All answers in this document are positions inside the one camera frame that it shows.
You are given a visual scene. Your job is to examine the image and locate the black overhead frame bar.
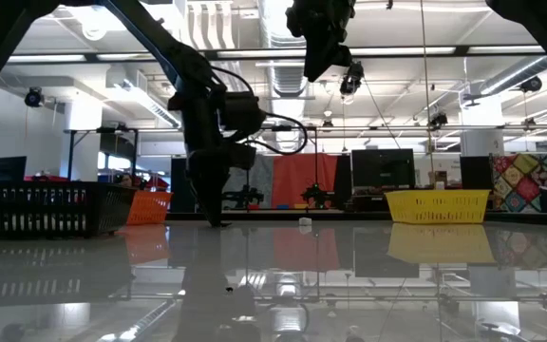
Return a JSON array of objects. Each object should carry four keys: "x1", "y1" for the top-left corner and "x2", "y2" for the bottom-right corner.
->
[{"x1": 7, "y1": 44, "x2": 547, "y2": 66}]

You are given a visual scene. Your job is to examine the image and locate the red plastic bin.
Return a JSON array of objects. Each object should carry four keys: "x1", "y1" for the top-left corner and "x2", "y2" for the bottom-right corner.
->
[{"x1": 23, "y1": 173, "x2": 69, "y2": 182}]

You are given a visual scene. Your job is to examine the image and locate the orange curtain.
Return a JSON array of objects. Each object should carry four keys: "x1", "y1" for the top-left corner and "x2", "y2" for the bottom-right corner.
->
[{"x1": 271, "y1": 152, "x2": 340, "y2": 208}]

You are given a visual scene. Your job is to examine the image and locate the black partition panel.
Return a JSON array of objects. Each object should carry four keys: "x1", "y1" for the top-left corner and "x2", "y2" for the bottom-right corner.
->
[{"x1": 170, "y1": 156, "x2": 197, "y2": 213}]

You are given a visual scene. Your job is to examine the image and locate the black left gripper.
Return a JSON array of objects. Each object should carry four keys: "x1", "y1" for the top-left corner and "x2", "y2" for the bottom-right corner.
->
[{"x1": 167, "y1": 87, "x2": 258, "y2": 228}]

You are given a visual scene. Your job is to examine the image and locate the grey curtain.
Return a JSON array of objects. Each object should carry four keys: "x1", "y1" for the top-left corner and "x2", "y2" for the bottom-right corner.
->
[{"x1": 228, "y1": 154, "x2": 275, "y2": 209}]

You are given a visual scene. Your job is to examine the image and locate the black aluminium table frame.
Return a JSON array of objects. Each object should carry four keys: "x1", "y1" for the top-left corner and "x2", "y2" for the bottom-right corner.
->
[{"x1": 166, "y1": 208, "x2": 547, "y2": 225}]

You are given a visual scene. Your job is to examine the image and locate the black square panel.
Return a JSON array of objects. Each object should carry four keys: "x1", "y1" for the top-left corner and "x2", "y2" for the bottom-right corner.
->
[{"x1": 460, "y1": 155, "x2": 493, "y2": 190}]

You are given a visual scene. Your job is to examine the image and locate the black left wrist camera cable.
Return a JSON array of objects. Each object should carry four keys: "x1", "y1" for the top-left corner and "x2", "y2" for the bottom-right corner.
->
[{"x1": 211, "y1": 66, "x2": 309, "y2": 157}]

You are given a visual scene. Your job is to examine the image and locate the yellow plastic basket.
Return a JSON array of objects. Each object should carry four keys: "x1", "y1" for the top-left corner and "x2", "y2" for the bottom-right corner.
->
[{"x1": 385, "y1": 188, "x2": 492, "y2": 224}]

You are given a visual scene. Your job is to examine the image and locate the small black monitor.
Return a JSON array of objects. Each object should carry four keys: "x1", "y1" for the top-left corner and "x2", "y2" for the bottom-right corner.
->
[{"x1": 0, "y1": 155, "x2": 28, "y2": 181}]

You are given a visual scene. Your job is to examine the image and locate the large black monitor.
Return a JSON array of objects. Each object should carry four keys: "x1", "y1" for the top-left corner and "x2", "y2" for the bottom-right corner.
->
[{"x1": 351, "y1": 147, "x2": 416, "y2": 187}]

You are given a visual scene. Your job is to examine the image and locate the colourful patchwork quilt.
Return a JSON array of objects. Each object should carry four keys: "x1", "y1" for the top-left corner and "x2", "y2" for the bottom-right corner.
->
[{"x1": 490, "y1": 150, "x2": 547, "y2": 213}]

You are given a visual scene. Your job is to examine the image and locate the black plastic basket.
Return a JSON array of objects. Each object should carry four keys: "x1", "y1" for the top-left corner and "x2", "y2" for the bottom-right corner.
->
[{"x1": 0, "y1": 179, "x2": 138, "y2": 238}]

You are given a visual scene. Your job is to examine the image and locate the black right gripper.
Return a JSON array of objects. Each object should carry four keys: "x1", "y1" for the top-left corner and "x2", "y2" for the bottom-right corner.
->
[{"x1": 285, "y1": 0, "x2": 356, "y2": 83}]

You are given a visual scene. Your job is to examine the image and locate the orange plastic basket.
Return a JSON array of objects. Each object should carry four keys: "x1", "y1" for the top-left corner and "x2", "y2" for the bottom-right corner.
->
[{"x1": 127, "y1": 189, "x2": 174, "y2": 225}]

